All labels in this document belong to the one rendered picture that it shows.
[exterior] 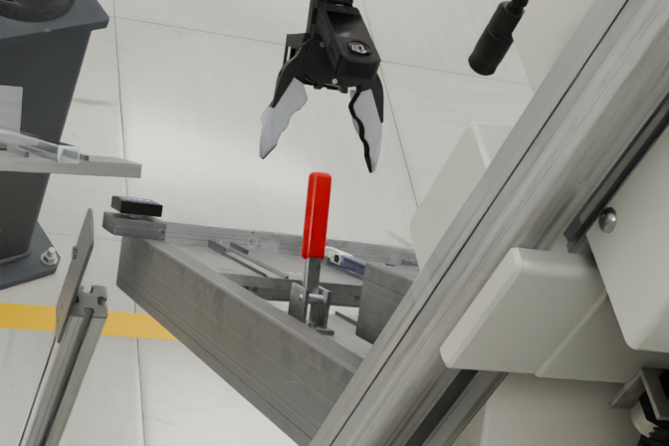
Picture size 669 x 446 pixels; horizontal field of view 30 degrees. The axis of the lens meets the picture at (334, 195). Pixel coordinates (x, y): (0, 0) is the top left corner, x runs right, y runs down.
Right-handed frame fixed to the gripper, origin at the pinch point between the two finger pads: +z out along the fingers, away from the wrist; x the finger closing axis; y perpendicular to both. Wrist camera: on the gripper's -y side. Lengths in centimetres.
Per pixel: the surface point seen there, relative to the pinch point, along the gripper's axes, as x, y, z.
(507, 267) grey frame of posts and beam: 25, -88, 0
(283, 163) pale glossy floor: -32, 107, 4
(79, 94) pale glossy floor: 8, 115, -4
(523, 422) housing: 17, -78, 8
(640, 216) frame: 23, -92, -3
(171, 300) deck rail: 21.1, -25.6, 12.2
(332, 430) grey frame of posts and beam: 25, -74, 10
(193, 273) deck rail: 21.1, -31.3, 9.0
